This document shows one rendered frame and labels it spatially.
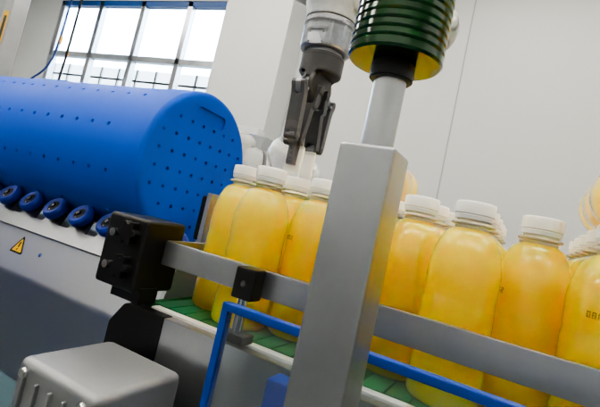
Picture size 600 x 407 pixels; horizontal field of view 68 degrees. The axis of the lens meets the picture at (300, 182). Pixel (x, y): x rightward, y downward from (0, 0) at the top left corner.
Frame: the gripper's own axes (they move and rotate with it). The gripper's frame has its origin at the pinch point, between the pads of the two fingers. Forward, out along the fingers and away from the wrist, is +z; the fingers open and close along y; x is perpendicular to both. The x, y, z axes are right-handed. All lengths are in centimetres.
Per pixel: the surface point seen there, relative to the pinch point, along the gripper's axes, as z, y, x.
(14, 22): -44, -30, -159
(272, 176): 3.6, 19.4, 7.4
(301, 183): 3.3, 12.0, 7.6
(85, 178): 9.5, 15.1, -32.3
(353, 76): -116, -265, -114
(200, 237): 14.7, 7.2, -11.2
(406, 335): 16.4, 22.8, 27.6
